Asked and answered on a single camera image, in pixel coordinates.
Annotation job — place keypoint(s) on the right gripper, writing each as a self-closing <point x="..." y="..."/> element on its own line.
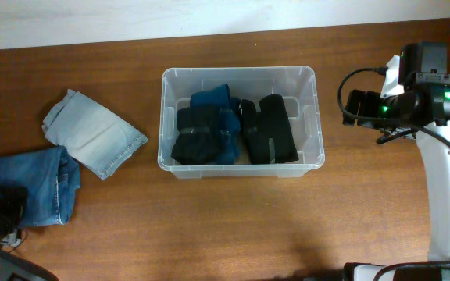
<point x="374" y="104"/>

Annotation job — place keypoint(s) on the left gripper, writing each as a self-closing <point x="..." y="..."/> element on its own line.
<point x="16" y="202"/>

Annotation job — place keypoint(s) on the dark blue jeans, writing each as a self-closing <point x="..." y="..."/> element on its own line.
<point x="51" y="178"/>

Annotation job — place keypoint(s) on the light blue jeans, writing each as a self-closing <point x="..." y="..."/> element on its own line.
<point x="93" y="135"/>

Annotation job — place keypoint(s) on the black garment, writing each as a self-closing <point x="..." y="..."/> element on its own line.
<point x="267" y="133"/>

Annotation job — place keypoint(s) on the navy blue garment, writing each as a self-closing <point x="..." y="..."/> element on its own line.
<point x="229" y="123"/>

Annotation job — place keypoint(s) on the dark grey garment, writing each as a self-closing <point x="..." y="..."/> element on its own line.
<point x="197" y="142"/>

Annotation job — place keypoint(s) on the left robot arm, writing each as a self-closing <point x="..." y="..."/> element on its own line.
<point x="13" y="268"/>

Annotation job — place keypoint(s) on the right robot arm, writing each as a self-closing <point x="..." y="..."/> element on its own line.
<point x="423" y="69"/>

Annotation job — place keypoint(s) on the clear plastic storage bin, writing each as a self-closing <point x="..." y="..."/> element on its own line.
<point x="296" y="85"/>

